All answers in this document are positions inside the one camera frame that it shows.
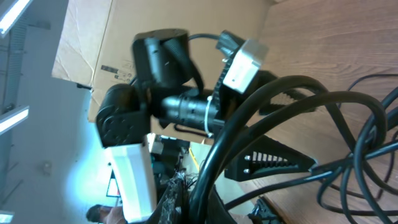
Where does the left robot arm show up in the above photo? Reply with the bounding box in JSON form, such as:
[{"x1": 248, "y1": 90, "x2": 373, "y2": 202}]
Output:
[{"x1": 96, "y1": 29, "x2": 275, "y2": 208}]

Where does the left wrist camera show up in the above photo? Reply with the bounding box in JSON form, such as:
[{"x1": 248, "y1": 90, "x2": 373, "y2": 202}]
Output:
[{"x1": 223, "y1": 39, "x2": 269, "y2": 94}]

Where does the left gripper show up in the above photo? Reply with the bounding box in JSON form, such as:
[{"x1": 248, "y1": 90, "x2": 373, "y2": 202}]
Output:
[{"x1": 213, "y1": 58, "x2": 327, "y2": 182}]

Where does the cardboard box wall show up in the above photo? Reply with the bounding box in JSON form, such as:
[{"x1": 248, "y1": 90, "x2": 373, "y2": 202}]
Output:
[{"x1": 52, "y1": 0, "x2": 266, "y2": 144}]

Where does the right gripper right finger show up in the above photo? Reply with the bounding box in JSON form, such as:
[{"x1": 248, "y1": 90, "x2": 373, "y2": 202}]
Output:
[{"x1": 206, "y1": 185, "x2": 236, "y2": 224}]

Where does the black USB cable bundle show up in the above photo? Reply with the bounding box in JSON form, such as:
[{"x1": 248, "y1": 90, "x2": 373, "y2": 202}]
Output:
[{"x1": 188, "y1": 73, "x2": 398, "y2": 224}]

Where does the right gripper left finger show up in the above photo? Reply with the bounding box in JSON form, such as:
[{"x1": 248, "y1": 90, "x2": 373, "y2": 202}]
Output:
[{"x1": 150, "y1": 174, "x2": 189, "y2": 224}]

